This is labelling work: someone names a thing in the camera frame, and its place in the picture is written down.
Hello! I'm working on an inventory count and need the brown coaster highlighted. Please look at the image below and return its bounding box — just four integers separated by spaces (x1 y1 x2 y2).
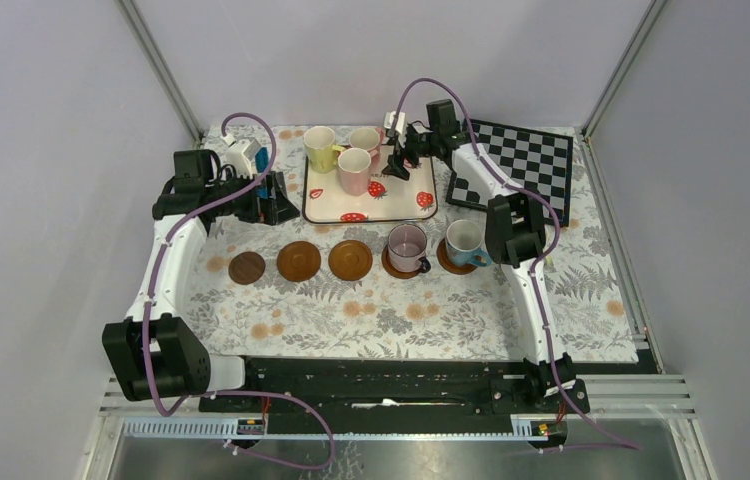
381 246 420 280
328 240 373 281
276 241 321 282
436 238 477 275

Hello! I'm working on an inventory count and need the pink mug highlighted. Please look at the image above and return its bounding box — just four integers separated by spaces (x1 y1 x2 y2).
337 148 372 196
348 127 384 167

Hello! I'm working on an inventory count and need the toy block stack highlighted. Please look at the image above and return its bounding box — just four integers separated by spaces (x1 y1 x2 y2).
254 147 284 201

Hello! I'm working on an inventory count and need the yellow mug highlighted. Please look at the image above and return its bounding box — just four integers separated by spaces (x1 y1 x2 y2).
303 126 346 174

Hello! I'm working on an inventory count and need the purple cable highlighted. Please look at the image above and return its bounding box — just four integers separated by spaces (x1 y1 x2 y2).
141 112 338 472
390 78 643 454

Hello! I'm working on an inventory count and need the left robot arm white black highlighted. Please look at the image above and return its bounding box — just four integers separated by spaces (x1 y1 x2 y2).
102 145 299 411

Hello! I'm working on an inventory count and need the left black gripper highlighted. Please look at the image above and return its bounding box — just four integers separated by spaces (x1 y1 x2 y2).
206 166 298 225

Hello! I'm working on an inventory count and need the grey purple mug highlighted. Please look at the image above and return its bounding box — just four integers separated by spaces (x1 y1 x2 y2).
387 224 431 274

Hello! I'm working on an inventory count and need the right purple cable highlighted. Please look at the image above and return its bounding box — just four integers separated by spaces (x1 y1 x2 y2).
390 78 643 454

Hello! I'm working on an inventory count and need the dark walnut coaster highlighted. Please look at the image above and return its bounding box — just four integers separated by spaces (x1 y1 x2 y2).
228 251 266 285

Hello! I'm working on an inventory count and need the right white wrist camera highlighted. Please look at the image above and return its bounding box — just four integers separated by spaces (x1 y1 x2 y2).
382 110 407 148

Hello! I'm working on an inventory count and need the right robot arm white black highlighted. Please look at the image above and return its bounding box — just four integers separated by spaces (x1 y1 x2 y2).
383 100 576 412

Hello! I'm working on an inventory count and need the black white chessboard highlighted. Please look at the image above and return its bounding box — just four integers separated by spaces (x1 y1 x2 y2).
472 120 574 227

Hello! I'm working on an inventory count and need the blue mug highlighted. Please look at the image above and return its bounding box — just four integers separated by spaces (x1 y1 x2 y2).
445 219 492 267

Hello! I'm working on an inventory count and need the pink mug back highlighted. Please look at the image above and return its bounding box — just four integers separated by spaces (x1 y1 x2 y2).
348 127 384 167

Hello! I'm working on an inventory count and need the pink mug front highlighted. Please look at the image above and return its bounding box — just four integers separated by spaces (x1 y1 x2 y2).
337 148 372 196

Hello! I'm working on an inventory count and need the strawberry print serving tray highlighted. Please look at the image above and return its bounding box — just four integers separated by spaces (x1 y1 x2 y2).
303 158 438 224

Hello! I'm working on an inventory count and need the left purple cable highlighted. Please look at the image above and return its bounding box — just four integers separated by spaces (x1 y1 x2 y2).
141 112 338 472

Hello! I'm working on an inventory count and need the floral tablecloth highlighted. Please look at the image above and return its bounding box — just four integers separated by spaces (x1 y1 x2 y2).
185 159 637 363

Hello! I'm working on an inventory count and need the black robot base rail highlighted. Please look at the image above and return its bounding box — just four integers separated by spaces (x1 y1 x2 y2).
133 354 658 436

